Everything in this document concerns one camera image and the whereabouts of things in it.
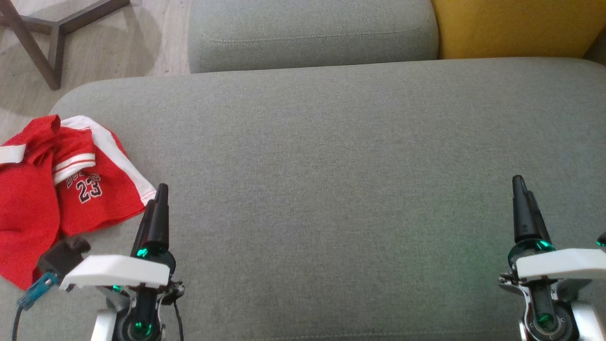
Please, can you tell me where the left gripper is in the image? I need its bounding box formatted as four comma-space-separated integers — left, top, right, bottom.
59, 184, 185, 305

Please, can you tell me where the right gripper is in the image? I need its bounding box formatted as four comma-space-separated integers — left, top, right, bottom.
498, 175, 606, 304

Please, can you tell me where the red basketball jersey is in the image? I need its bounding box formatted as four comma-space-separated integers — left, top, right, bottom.
0, 115, 98, 290

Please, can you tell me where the wooden side table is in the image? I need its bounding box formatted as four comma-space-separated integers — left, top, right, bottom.
0, 0, 131, 90

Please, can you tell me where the yellow sofa backrest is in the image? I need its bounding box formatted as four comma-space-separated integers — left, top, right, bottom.
431, 0, 606, 60

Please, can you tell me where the smaller grey sofa seat cushion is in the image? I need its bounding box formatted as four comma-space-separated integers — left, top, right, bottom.
188, 0, 440, 74

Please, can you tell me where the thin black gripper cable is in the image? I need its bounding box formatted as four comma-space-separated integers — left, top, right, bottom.
171, 297, 185, 341

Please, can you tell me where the left camera cable teal connector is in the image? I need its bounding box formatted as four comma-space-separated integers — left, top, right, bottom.
12, 271, 61, 341

